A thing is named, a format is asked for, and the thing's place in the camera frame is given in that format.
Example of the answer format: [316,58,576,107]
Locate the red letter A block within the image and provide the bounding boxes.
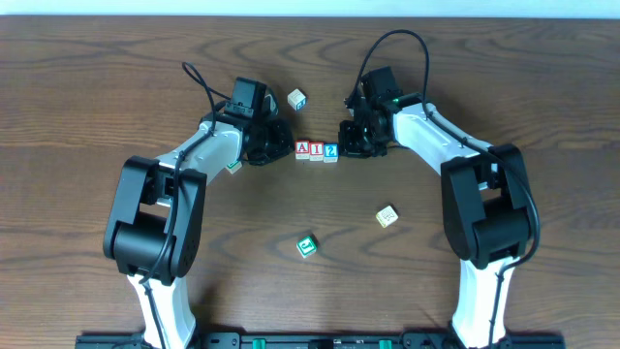
[294,141,310,160]

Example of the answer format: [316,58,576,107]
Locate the blue number 2 block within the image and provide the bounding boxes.
[323,143,339,163]

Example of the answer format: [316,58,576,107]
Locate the red letter I block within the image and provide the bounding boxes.
[309,142,325,162]

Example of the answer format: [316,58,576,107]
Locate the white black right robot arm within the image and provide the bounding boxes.
[339,67,540,348]

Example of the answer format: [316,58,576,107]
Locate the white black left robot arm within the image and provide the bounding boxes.
[103,78,294,348]

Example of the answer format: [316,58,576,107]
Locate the green letter R block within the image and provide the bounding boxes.
[227,161,242,175]

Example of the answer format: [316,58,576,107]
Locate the blue letter P block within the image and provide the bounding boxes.
[287,88,307,111]

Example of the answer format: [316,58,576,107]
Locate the yellow engraved wooden block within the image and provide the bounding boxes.
[376,205,398,228]

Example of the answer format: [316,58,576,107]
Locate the green letter J block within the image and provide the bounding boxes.
[295,236,318,258]

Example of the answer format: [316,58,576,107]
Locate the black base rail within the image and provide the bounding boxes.
[75,332,566,349]

